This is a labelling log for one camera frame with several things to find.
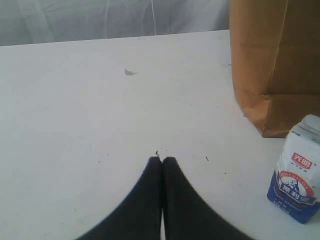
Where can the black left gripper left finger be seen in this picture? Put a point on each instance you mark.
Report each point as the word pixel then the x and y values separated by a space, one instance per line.
pixel 139 215

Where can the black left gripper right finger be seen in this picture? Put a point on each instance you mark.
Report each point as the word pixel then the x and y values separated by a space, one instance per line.
pixel 186 215

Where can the small white blue carton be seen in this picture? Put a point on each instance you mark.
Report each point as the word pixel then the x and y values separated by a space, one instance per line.
pixel 295 183

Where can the brown paper shopping bag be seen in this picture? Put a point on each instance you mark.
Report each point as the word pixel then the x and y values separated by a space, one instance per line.
pixel 275 61

